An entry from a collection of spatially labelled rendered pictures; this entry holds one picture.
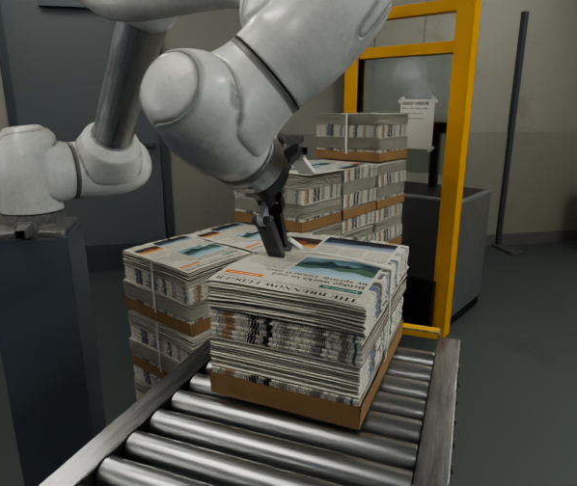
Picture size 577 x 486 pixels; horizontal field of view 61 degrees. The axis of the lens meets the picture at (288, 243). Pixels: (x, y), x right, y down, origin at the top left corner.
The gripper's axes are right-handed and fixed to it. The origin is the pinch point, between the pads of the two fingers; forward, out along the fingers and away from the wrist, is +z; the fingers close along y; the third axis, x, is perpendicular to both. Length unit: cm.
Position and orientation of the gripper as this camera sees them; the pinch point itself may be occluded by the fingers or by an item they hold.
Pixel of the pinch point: (299, 207)
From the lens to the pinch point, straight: 83.5
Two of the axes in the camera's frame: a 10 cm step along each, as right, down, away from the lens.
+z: 3.1, 2.1, 9.2
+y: -1.6, 9.7, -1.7
